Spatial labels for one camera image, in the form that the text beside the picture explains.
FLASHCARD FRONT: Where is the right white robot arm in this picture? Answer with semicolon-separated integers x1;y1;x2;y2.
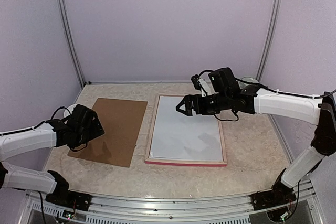
176;67;335;205

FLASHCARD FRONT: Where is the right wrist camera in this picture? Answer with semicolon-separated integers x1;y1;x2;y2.
191;74;211;97

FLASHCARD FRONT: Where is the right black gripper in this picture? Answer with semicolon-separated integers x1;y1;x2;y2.
176;91;231;116

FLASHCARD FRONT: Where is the left aluminium corner post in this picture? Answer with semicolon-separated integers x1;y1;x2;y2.
57;0;86;88

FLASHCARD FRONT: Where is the pale green ceramic bowl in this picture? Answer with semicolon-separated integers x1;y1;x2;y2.
242;77;259;83

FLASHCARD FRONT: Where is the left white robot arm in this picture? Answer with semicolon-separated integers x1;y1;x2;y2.
1;104;104;206

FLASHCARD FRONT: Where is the orange white bowl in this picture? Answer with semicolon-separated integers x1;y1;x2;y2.
64;104;77;118

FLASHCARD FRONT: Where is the aluminium corner post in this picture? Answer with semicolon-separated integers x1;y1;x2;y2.
256;0;281;82
57;0;86;88

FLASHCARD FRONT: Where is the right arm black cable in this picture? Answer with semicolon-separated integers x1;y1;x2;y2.
196;69;336;100

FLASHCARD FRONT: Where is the right aluminium corner post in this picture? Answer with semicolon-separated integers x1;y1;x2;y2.
256;0;281;82

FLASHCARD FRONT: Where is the pink wooden picture frame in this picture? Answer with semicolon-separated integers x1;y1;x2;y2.
144;94;228;167

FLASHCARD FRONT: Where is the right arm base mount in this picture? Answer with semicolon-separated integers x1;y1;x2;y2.
250;169;297;210

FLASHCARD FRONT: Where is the brown cardboard backing board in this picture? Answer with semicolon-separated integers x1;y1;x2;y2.
68;98;148;167

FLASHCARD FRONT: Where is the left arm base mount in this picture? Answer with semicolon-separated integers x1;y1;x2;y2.
45;170;92;211

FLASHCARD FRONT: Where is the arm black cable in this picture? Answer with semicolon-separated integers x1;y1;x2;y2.
0;105;73;137
196;69;336;100

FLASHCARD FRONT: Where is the red sunset sea photo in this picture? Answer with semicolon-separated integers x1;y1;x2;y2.
149;95;224;162

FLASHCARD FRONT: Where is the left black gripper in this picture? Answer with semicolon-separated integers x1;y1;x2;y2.
74;118;104;147

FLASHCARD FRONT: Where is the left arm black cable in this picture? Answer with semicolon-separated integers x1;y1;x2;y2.
0;105;73;137

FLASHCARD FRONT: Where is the aluminium front rail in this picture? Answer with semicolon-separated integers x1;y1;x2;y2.
18;179;323;224

